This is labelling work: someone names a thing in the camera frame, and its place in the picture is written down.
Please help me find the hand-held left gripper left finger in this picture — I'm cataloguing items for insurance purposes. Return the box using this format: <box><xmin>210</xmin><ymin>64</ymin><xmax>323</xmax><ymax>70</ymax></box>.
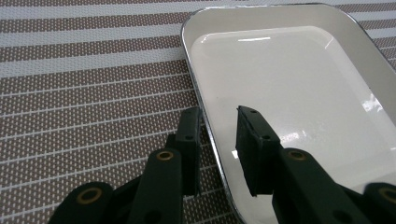
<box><xmin>127</xmin><ymin>106</ymin><xmax>204</xmax><ymax>224</ymax></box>

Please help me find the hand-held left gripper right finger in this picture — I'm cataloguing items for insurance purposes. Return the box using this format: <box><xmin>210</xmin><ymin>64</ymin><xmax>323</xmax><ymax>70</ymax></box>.
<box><xmin>235</xmin><ymin>105</ymin><xmax>372</xmax><ymax>224</ymax></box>

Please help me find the white square plate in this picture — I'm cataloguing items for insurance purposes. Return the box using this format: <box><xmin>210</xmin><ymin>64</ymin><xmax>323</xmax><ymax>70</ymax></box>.
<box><xmin>180</xmin><ymin>3</ymin><xmax>396</xmax><ymax>224</ymax></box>

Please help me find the striped placemat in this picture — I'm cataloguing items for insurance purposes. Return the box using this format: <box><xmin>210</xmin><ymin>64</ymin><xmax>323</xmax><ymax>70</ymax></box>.
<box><xmin>0</xmin><ymin>0</ymin><xmax>396</xmax><ymax>224</ymax></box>

